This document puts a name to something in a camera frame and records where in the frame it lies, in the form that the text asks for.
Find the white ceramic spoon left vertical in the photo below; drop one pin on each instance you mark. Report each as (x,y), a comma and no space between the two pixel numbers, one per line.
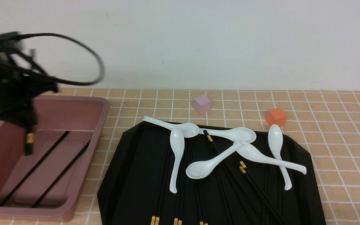
(177,142)

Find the pink plastic bin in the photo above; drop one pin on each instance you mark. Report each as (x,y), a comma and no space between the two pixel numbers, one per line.
(84,117)

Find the white ceramic spoon rightmost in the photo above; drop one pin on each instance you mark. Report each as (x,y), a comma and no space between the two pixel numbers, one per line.
(275,143)

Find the orange cube block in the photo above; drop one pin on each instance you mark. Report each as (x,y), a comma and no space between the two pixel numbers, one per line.
(276,116)

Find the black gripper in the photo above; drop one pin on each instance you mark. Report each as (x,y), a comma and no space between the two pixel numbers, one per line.
(17,89)

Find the white ceramic spoon top middle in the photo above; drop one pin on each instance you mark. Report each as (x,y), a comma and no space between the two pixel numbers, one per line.
(239,134)

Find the black plastic tray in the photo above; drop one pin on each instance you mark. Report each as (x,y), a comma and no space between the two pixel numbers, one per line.
(130,186)

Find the white ceramic spoon long-handled right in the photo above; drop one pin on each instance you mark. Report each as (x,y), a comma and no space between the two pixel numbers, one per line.
(251,153)

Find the white ceramic spoon top left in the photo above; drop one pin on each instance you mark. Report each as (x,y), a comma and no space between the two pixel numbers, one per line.
(188,129)

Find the black chopstick in bin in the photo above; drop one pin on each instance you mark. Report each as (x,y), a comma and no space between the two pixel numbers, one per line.
(40,161)
(57,179)

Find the pink cube block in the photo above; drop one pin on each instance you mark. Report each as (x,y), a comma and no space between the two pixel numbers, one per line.
(202,104)

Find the white ceramic spoon front centre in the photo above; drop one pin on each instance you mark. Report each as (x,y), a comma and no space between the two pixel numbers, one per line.
(201,169)

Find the white ceramic spoon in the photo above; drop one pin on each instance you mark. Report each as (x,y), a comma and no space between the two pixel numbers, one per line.
(239,134)
(275,143)
(201,169)
(188,129)

